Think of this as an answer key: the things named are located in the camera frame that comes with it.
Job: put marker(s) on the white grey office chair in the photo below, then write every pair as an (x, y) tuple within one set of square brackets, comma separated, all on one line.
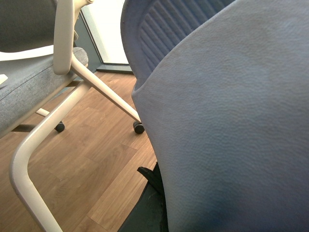
[(36, 93)]

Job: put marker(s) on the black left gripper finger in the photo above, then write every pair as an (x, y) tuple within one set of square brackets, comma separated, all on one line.
[(149, 214)]

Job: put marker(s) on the light blue slipper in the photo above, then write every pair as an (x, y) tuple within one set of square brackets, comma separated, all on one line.
[(223, 92)]

